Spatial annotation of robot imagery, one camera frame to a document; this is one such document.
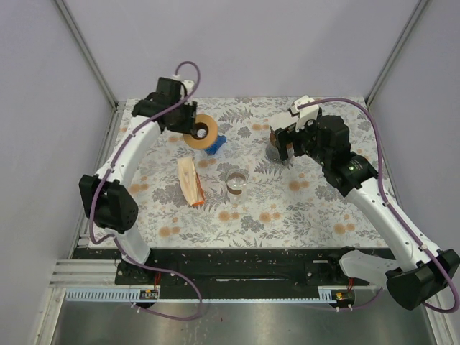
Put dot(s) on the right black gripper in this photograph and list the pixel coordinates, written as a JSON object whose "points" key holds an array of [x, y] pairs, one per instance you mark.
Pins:
{"points": [[288, 135]]}

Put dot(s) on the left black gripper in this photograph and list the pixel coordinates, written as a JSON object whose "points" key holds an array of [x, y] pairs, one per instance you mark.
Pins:
{"points": [[189, 126]]}

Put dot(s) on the blue glass dripper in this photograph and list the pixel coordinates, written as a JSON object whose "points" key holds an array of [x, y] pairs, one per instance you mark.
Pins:
{"points": [[214, 148]]}

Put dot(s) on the coffee filter paper pack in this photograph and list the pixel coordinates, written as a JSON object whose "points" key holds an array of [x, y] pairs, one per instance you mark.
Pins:
{"points": [[189, 182]]}

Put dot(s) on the small glass with coffee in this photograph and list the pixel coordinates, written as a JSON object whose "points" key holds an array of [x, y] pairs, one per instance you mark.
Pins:
{"points": [[236, 182]]}

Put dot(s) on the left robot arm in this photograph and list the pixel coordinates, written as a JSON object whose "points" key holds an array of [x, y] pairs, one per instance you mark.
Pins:
{"points": [[109, 206]]}

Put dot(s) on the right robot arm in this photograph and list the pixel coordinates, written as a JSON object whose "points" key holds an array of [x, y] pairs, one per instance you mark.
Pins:
{"points": [[420, 268]]}

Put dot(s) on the floral table mat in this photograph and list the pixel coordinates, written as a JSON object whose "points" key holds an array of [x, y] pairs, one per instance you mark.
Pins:
{"points": [[282, 206]]}

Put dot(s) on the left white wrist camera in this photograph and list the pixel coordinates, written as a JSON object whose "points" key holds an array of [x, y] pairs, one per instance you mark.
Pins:
{"points": [[187, 86]]}

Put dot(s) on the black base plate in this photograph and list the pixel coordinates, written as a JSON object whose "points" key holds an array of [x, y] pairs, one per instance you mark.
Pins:
{"points": [[186, 289]]}

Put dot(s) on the left aluminium frame post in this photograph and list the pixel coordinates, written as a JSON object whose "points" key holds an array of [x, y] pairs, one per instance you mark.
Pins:
{"points": [[85, 50]]}

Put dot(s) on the aluminium frame post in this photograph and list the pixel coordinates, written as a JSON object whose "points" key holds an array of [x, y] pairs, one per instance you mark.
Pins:
{"points": [[397, 49], [85, 50]]}

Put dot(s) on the aluminium front rail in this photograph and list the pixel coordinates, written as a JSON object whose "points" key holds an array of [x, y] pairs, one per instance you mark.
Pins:
{"points": [[79, 273]]}

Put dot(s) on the right aluminium frame post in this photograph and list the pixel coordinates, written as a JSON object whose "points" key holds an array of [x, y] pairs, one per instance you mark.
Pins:
{"points": [[397, 49]]}

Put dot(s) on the white slotted cable duct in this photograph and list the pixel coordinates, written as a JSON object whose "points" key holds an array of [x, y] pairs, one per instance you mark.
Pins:
{"points": [[96, 294]]}

